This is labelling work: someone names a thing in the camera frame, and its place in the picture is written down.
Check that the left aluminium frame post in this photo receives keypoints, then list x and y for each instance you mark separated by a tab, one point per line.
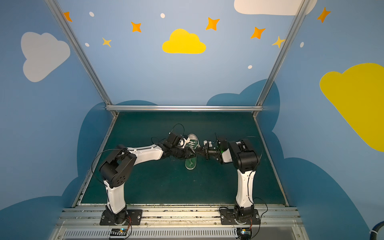
57	12

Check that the back aluminium frame bar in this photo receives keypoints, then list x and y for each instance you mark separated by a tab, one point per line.
137	108

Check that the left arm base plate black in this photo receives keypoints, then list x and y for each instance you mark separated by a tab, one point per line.
123	218

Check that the right controller board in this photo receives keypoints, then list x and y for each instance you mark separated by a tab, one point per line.
243	234

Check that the green canvas sneaker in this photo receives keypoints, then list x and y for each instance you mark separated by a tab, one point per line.
190	164

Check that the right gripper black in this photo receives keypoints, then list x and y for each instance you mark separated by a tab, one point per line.
208	151

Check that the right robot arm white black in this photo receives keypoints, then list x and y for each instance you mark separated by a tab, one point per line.
245	160

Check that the aluminium frame post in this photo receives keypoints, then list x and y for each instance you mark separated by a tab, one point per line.
57	12
284	49

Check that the left controller board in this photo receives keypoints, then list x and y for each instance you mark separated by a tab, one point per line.
118	234

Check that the right aluminium frame post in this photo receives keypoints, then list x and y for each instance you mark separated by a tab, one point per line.
284	49

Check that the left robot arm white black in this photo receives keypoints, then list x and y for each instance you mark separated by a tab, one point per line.
119	165

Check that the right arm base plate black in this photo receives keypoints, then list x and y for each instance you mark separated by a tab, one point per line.
247	216

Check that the controller board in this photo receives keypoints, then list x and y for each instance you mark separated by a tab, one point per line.
118	234
243	234

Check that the front aluminium rail bed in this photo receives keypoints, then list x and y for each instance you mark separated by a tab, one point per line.
180	222

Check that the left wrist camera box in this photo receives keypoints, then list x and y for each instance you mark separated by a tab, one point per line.
175	140

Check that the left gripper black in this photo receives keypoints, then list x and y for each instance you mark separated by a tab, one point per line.
186	151

